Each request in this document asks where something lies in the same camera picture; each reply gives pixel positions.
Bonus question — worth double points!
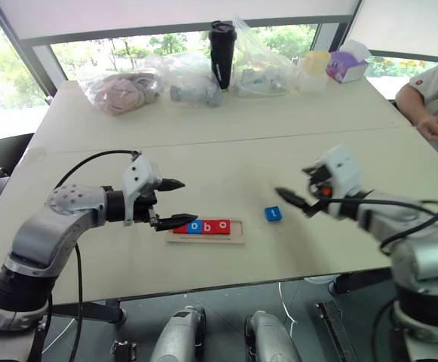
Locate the thin black hanging cable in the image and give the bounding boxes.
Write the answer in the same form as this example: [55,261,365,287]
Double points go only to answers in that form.
[69,243,84,362]

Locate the tall clear plastic bag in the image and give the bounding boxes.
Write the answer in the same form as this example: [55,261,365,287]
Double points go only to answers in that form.
[227,15,303,99]

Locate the bystander bare hand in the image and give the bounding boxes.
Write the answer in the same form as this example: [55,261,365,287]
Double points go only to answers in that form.
[415,114,438,141]

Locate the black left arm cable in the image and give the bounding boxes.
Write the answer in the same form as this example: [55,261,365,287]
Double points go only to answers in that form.
[52,149,144,192]

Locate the purple tissue box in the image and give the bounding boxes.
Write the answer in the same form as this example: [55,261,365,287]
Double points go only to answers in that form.
[325,38,371,84]

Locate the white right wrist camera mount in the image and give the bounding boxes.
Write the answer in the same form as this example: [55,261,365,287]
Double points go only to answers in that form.
[322,144,363,220]

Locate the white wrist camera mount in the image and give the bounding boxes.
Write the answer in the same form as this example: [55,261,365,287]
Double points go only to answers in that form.
[322,144,363,220]
[121,152,164,227]

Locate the black floor stand frame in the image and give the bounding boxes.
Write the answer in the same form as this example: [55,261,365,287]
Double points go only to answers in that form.
[314,300,352,362]

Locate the light wooden letter tray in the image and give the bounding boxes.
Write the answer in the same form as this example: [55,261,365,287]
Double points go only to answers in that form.
[165,217,247,245]

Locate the black table leg frame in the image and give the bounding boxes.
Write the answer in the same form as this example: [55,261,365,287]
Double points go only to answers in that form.
[326,268,396,296]
[47,299,127,326]

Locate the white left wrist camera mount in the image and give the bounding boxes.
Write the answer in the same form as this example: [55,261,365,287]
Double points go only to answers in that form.
[121,152,164,227]

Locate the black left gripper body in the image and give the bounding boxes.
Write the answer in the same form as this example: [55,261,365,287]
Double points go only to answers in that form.
[132,187,163,228]

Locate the thin white floor cable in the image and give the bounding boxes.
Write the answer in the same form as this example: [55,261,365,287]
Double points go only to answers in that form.
[277,281,298,326]

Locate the plastic bag with pink cloth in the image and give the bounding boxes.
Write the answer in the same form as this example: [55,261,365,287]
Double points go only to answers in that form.
[78,67,166,116]

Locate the plastic bag with grey items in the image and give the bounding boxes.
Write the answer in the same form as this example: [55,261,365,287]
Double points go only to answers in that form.
[142,51,224,109]

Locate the silver robot leg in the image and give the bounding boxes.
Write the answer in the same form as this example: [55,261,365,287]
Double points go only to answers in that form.
[149,305,207,362]
[244,309,303,362]

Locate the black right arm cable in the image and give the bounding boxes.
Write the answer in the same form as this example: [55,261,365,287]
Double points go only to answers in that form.
[324,197,438,256]

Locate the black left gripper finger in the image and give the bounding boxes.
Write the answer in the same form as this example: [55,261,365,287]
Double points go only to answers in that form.
[159,177,186,192]
[152,213,198,232]

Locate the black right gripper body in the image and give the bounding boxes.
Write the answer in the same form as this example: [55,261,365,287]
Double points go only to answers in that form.
[305,164,335,219]

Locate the black tumbler with lid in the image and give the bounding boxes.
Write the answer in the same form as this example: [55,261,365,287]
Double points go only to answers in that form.
[208,20,239,91]

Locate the clear container with yellow lid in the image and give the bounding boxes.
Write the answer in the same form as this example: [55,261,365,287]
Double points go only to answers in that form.
[296,49,333,95]

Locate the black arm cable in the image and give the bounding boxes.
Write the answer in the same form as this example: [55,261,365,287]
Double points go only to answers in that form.
[324,197,438,256]
[52,149,144,192]

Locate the white roller blind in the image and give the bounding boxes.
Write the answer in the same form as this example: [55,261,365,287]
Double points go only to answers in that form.
[0,0,360,41]
[348,0,438,60]

